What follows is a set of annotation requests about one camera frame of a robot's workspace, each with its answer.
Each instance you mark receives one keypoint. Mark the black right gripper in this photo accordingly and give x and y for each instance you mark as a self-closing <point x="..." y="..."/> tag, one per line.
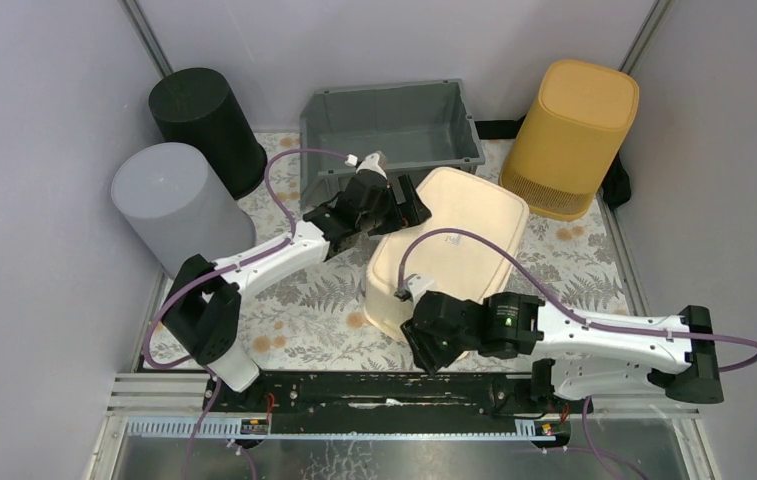
<point x="423" y="351"/>

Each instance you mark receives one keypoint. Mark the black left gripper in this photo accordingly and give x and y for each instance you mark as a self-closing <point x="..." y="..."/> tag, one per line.
<point x="390" y="204"/>

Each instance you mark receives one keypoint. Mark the cream perforated plastic basket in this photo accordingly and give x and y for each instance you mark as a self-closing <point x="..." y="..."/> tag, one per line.
<point x="459" y="250"/>

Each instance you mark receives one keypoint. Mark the grey plastic crate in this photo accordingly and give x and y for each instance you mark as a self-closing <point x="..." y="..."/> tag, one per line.
<point x="418" y="126"/>

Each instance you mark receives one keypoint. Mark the yellow slatted waste basket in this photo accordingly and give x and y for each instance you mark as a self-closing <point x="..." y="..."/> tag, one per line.
<point x="569" y="138"/>

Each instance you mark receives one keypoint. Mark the black ribbed waste bin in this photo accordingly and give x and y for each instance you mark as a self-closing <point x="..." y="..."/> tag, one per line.
<point x="197" y="106"/>

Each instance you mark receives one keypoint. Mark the grey round plastic bin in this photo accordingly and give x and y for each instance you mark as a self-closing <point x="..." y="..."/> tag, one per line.
<point x="179" y="207"/>

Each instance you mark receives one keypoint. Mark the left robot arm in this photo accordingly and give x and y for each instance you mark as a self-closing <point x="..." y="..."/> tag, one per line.
<point x="202" y="310"/>

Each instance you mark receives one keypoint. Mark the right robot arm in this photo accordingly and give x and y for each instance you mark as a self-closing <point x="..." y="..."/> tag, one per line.
<point x="579" y="353"/>

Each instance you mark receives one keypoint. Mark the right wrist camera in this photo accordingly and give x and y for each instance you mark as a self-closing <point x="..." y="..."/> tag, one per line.
<point x="413" y="287"/>

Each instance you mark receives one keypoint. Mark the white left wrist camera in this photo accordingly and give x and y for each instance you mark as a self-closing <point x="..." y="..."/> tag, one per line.
<point x="370" y="167"/>

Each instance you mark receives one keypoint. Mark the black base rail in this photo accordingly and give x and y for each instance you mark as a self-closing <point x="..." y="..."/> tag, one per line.
<point x="398" y="405"/>

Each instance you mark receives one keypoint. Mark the right aluminium frame post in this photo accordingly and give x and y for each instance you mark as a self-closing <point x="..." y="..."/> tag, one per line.
<point x="657" y="14"/>

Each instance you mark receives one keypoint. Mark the aluminium frame post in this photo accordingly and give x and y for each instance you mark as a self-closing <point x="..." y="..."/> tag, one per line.
<point x="657" y="14"/>
<point x="145" y="32"/>

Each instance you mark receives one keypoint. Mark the left aluminium frame post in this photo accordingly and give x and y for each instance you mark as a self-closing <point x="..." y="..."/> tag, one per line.
<point x="145" y="32"/>

